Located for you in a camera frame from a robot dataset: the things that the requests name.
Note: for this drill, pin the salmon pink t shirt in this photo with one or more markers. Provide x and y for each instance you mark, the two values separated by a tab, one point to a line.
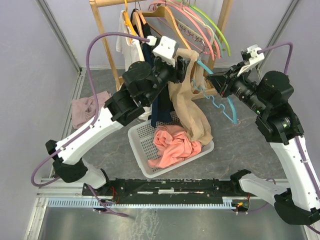
173	146

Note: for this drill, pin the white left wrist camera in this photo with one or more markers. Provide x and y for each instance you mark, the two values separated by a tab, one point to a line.
163	47

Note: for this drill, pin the pink plastic hanger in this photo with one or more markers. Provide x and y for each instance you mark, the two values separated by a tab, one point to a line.
194	31

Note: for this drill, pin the turquoise plastic hanger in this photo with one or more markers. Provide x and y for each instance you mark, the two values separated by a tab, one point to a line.
204	93

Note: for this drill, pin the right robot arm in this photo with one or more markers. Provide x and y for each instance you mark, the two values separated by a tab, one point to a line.
298	204

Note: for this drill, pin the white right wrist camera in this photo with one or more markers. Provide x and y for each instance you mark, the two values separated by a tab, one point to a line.
251	56

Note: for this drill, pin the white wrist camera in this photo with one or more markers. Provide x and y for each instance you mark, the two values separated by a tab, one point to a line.
251	56
163	47

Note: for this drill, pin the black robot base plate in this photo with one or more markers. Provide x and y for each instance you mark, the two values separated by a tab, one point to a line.
170	191

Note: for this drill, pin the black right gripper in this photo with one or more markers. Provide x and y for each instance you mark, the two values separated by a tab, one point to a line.
224	84

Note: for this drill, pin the black t shirt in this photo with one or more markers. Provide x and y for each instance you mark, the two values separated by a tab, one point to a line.
146	28

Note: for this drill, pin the mauve pink crumpled garment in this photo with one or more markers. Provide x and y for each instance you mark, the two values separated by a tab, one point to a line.
83	109

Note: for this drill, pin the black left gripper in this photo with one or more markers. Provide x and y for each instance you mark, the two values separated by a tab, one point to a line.
179	76

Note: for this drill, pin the white perforated plastic basket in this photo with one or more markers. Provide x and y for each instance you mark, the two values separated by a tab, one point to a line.
141	138

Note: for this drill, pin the orange plastic hanger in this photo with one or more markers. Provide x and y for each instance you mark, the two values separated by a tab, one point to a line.
127	21

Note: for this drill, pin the beige tan t shirt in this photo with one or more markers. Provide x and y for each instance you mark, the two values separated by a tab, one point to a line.
190	115

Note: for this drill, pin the navy blue t shirt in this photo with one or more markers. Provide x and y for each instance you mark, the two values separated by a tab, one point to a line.
161	108

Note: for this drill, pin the white printed t shirt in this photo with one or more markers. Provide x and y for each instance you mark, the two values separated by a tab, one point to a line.
130	48

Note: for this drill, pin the lime green hanger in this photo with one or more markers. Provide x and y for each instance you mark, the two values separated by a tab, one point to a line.
218	36

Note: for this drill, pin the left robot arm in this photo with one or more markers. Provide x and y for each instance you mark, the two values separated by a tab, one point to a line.
142	85

